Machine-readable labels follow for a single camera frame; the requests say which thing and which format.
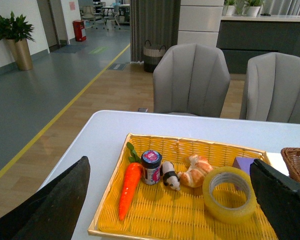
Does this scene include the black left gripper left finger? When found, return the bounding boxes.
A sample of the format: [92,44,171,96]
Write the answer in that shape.
[0,156,91,240]

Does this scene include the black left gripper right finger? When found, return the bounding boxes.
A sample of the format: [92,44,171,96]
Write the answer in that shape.
[249,159,300,240]

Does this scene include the yellow tape roll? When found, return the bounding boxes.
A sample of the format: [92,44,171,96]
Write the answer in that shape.
[202,166,257,225]

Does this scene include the brown wicker basket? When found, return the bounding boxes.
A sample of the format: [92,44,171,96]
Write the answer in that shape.
[280,147,300,183]

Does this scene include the yellow woven basket tray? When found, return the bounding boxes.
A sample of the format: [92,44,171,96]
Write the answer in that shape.
[87,133,277,240]

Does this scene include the purple block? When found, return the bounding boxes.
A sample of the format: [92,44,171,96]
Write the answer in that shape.
[232,156,255,175]

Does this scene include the orange toy carrot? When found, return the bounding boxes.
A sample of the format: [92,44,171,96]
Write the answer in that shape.
[118,142,143,221]

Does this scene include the toy croissant bread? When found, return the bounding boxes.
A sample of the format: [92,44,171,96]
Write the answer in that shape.
[177,154,214,188]

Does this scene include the small jar with pink label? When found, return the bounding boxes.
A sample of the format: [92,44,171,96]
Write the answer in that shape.
[141,149,162,185]

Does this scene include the grey chair right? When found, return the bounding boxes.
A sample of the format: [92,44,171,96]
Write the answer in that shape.
[239,52,300,124]

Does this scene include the grey chair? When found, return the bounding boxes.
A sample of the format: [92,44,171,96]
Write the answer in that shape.
[239,52,300,124]
[153,43,231,118]

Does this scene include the toy panda figure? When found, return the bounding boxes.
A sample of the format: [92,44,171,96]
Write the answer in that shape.
[160,161,181,191]

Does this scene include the grey chair left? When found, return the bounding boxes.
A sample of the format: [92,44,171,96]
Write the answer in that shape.
[153,43,231,118]

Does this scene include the dark grey counter cabinet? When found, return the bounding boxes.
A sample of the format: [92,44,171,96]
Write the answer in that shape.
[216,15,300,74]

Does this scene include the potted plant in gold vase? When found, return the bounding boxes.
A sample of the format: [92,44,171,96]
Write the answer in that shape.
[0,12,34,71]

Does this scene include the red bin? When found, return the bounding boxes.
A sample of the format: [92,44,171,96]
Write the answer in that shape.
[72,20,87,42]

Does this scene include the white potted plant right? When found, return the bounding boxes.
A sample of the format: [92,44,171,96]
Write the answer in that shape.
[243,0,264,17]

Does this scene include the white potted plant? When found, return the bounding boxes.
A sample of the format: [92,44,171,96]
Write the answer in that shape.
[222,0,237,17]
[243,0,264,17]

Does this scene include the white potted plant left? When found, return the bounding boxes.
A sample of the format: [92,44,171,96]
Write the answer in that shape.
[222,0,237,17]

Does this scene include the office chair far background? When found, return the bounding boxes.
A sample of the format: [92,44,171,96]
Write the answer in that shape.
[81,5,96,27]

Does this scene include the office table far background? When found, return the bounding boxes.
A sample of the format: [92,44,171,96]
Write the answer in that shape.
[100,3,130,27]

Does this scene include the grey curtain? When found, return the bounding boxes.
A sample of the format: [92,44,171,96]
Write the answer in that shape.
[130,0,181,62]

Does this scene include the woven laundry basket with handles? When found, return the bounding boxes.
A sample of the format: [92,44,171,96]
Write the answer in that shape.
[143,39,167,73]

